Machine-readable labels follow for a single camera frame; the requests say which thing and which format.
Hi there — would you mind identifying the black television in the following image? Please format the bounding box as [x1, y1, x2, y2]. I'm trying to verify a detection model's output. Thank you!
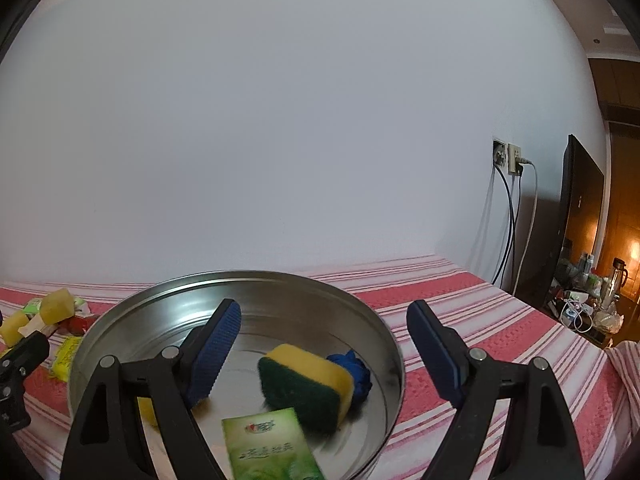
[555, 134, 606, 306]

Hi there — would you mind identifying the white cable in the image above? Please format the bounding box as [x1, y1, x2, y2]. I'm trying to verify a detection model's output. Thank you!
[511, 159, 539, 293]

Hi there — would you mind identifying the wooden wardrobe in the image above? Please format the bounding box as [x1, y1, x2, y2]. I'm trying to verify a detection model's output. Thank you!
[587, 57, 640, 306]

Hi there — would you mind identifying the green tea packet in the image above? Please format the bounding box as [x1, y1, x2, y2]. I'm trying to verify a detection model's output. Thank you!
[221, 407, 327, 480]

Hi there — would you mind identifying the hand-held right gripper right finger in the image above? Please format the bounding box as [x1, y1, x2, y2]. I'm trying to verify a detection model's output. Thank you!
[406, 300, 586, 480]

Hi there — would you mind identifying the white charger with cables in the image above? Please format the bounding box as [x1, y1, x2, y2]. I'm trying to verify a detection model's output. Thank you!
[560, 292, 595, 333]

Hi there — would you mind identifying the white ceiling vent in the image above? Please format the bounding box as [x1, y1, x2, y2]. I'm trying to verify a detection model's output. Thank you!
[602, 9, 632, 36]

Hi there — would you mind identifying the round metal basin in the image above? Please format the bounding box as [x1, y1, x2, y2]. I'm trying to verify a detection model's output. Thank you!
[67, 270, 405, 480]

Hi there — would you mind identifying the clear plastic bag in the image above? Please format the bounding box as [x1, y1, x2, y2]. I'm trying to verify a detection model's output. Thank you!
[592, 305, 626, 335]

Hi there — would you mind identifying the red striped white cloth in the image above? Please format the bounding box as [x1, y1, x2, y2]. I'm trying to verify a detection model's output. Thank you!
[606, 341, 640, 461]

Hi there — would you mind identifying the yellow and green scouring sponge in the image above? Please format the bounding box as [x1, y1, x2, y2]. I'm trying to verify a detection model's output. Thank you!
[257, 343, 356, 433]

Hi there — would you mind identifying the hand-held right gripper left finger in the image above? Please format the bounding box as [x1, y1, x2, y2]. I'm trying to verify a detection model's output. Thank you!
[60, 298, 242, 480]

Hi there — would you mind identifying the steel thermos flask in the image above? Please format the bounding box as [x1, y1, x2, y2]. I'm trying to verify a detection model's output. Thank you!
[605, 257, 628, 308]

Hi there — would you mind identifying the dark cable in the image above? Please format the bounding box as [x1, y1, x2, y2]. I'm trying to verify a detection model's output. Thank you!
[502, 174, 522, 288]
[491, 164, 516, 287]

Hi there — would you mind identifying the blue cloth ball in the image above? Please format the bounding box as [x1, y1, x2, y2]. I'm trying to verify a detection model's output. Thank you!
[327, 350, 373, 406]

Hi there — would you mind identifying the yellow packet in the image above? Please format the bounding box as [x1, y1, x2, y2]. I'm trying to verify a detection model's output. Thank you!
[49, 336, 85, 382]

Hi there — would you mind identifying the cluster of small bottles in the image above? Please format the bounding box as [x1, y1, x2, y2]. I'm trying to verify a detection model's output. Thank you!
[575, 252, 603, 296]

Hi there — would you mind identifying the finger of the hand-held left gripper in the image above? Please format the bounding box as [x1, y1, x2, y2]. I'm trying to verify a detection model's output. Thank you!
[0, 332, 51, 431]

